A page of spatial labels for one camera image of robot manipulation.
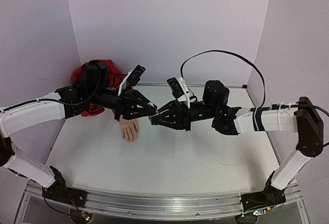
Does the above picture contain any red cloth jacket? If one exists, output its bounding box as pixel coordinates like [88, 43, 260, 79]
[71, 59, 129, 122]

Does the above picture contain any aluminium front rail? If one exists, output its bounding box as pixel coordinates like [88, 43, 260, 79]
[25, 181, 309, 223]

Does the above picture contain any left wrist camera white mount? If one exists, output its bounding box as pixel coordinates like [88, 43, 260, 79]
[118, 65, 146, 96]

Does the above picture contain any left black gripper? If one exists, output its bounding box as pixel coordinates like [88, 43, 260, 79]
[90, 87, 159, 121]

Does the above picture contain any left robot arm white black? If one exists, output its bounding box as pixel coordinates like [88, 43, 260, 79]
[1, 60, 157, 207]

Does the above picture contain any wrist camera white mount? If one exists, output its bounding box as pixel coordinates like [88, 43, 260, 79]
[167, 77, 196, 109]
[118, 65, 146, 96]

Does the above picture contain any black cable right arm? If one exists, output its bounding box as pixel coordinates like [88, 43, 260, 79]
[179, 50, 329, 146]

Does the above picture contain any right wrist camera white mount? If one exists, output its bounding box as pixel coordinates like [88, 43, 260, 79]
[167, 77, 196, 109]

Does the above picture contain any mannequin hand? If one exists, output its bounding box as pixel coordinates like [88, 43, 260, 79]
[119, 118, 139, 143]

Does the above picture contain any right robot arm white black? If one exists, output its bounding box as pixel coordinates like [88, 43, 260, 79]
[150, 78, 326, 215]

